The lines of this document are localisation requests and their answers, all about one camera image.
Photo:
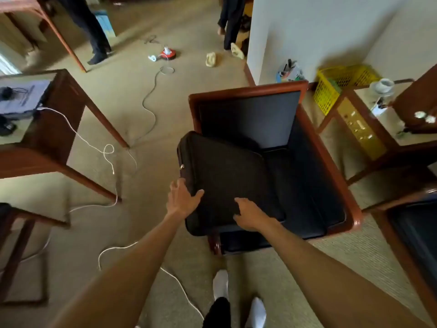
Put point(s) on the brown wooden desk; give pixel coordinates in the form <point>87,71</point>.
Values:
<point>51,133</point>

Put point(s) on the white cup and saucer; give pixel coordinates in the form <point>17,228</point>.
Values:
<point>375,91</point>

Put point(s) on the white sock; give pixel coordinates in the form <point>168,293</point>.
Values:
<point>220,283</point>
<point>256,312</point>

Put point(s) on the black device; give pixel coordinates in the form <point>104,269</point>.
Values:
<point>6,127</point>

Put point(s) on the wooden stool frame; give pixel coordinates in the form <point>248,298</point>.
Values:
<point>17,249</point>

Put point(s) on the grey laptop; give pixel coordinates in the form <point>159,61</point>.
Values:
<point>27,99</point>

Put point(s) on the black square cushion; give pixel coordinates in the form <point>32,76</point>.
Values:
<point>222,167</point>

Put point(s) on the green plastic bag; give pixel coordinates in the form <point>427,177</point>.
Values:
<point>335,87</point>

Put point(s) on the white cup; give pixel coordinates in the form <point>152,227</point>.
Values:
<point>385,86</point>

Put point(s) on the person's right forearm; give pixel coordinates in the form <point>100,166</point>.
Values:
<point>324,280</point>

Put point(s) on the person's right hand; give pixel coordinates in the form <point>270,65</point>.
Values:
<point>251,216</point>

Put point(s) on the black trousers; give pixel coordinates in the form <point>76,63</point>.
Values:
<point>217,314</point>

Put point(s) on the white plug adapter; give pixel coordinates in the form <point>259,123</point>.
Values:
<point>152,58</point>

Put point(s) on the cream slipper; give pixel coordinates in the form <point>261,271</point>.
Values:
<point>211,59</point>
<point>237,51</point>

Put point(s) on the wooden side table brass panel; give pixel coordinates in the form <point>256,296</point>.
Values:
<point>362,129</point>

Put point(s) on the wooden armchair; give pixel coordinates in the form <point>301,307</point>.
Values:
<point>249,116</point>

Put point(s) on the black shoe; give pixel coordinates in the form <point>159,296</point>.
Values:
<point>244,47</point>

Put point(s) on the person's left hand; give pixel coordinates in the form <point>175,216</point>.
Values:
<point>181,201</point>

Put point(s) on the person's left forearm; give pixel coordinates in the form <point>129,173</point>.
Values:
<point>136,269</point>

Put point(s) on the paper rubbish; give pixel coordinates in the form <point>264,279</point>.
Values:
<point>290,69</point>

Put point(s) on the white tissue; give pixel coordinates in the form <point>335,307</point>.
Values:
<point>425,117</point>

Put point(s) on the yellow plastic basket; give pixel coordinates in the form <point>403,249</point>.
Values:
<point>327,95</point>

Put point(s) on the blue white paper bag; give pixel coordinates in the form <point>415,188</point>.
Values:
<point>104,23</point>

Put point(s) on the reddish wooden table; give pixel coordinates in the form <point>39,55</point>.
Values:
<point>20,3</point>

